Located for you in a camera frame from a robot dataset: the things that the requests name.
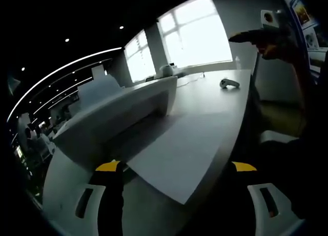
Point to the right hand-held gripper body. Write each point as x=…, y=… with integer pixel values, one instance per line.
x=270, y=18

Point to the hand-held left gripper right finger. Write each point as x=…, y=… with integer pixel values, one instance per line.
x=284, y=220

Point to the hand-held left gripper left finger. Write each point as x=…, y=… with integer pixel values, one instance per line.
x=92, y=223

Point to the white paper sheet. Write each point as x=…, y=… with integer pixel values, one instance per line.
x=179, y=156

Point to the white printer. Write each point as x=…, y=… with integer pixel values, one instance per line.
x=107, y=113

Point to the white game controller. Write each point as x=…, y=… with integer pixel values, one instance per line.
x=229, y=83

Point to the large window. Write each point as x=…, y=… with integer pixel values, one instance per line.
x=197, y=33

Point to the person's black clothing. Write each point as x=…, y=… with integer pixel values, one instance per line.
x=315, y=156

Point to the white round appliance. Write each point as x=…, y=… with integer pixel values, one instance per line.
x=166, y=70

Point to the grey office chair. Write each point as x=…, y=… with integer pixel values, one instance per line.
x=149, y=79

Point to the narrow window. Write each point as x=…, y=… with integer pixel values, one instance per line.
x=139, y=59

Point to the curved ceiling light strip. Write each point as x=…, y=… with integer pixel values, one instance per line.
x=102, y=52

